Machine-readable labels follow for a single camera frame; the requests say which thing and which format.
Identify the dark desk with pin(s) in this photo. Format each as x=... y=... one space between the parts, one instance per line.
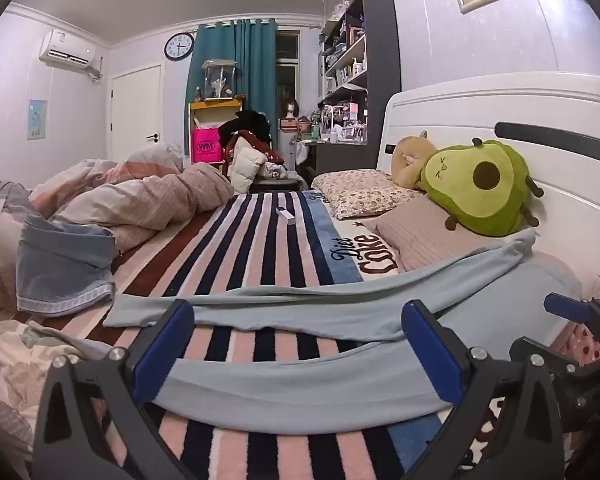
x=340 y=157

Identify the white air conditioner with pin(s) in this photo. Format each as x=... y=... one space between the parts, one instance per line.
x=67 y=50

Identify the small blue wall poster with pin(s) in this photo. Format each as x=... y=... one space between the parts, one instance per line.
x=36 y=119

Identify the blue grey cloth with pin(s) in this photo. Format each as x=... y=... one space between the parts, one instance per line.
x=65 y=265

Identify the pink shopping bag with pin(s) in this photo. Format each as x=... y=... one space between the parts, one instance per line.
x=206 y=147

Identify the pink striped duvet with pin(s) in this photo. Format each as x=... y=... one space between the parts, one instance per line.
x=145 y=200

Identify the green avocado plush toy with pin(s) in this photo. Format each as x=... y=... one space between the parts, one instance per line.
x=480 y=185

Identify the white bed headboard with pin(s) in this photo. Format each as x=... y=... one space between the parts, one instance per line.
x=570 y=125

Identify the white patterned bed sheet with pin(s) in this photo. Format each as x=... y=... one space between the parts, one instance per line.
x=10 y=375

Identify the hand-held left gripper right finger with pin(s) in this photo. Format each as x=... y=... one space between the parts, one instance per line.
x=430 y=350

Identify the small white box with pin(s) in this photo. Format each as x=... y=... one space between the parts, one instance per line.
x=285 y=215

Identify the brown plush toy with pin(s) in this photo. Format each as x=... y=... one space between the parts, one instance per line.
x=407 y=160

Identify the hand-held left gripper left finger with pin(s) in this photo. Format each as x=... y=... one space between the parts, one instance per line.
x=162 y=347

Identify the white padded jacket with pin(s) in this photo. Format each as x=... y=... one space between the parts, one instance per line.
x=245 y=167

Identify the striped fleece blanket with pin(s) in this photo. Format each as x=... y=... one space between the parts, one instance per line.
x=260 y=250

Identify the window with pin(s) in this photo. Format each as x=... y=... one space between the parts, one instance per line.
x=287 y=70

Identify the black garment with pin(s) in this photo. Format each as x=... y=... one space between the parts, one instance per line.
x=247 y=122

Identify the round wall clock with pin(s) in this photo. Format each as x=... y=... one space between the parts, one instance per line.
x=179 y=46

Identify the glass display case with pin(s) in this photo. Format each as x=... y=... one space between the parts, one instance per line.
x=219 y=80

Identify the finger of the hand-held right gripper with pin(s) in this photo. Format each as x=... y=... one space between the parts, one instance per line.
x=567 y=306
x=555 y=355

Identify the dark grey bookshelf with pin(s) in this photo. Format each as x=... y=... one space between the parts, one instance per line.
x=380 y=50

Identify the teal curtain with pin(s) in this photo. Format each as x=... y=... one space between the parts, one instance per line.
x=250 y=75

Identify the pink dotted cloth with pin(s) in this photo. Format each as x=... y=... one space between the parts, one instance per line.
x=582 y=342

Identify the white door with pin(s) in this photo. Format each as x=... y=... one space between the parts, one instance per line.
x=135 y=110

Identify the floral pillow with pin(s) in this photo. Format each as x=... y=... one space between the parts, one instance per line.
x=360 y=192

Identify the mannequin head with wig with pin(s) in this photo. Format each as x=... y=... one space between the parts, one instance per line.
x=291 y=112

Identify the light blue pants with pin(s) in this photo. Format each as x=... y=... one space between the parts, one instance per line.
x=330 y=310

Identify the yellow shelf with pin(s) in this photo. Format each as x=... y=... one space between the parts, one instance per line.
x=215 y=106

